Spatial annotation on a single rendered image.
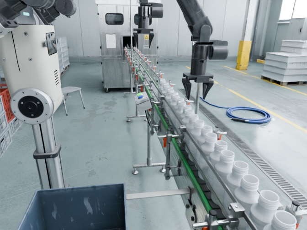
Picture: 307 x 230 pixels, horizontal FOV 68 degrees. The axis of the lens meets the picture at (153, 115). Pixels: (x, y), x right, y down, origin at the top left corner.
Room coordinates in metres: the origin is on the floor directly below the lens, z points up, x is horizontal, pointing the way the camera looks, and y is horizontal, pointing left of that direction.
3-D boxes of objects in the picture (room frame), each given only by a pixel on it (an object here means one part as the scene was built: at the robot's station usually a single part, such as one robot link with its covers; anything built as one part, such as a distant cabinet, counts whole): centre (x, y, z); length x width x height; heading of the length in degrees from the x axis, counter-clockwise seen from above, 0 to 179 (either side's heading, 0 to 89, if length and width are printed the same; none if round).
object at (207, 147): (0.67, -0.19, 1.08); 0.06 x 0.06 x 0.17
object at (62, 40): (8.72, 3.83, 0.59); 1.25 x 1.03 x 1.17; 10
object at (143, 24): (1.27, 0.06, 1.51); 0.10 x 0.07 x 0.07; 99
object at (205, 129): (0.73, -0.19, 1.08); 0.06 x 0.06 x 0.17
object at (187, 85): (0.85, -0.15, 1.28); 0.07 x 0.07 x 0.09; 9
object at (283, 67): (6.96, -4.15, 0.42); 1.23 x 1.04 x 0.83; 101
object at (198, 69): (0.85, -0.17, 1.35); 0.10 x 0.07 x 0.07; 99
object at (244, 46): (9.19, -3.49, 0.55); 0.40 x 0.40 x 1.10; 9
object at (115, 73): (6.24, 0.69, 1.05); 1.60 x 1.40 x 2.10; 9
